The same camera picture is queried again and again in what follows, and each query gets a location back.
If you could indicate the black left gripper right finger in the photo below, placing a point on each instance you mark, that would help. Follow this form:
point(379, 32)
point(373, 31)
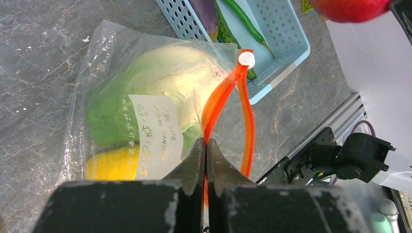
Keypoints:
point(238, 205)

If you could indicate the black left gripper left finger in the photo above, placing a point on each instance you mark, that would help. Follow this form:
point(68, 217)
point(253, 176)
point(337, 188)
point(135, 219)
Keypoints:
point(173, 204)

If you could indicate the yellow bell pepper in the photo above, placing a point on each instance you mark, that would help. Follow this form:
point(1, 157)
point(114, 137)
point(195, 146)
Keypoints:
point(119, 164)

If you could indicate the clear zip top bag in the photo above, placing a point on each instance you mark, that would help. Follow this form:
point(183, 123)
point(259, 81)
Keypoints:
point(153, 119)

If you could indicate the green white cabbage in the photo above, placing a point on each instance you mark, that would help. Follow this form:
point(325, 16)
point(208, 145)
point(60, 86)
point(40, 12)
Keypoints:
point(186, 75)

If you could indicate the light blue plastic basket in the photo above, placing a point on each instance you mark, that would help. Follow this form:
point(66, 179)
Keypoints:
point(275, 20)

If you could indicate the red apple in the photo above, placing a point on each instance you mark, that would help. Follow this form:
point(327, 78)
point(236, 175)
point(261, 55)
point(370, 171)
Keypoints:
point(350, 11)

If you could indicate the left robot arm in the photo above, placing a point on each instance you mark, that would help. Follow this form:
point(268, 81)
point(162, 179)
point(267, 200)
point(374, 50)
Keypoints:
point(361, 156)

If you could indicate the green cucumber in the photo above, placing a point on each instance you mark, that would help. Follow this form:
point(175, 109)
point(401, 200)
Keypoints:
point(224, 33)

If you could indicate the purple eggplant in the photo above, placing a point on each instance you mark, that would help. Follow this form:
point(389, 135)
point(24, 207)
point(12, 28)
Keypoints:
point(206, 12)

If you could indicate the green chili pepper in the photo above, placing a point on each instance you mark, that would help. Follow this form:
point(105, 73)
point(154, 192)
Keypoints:
point(232, 4)

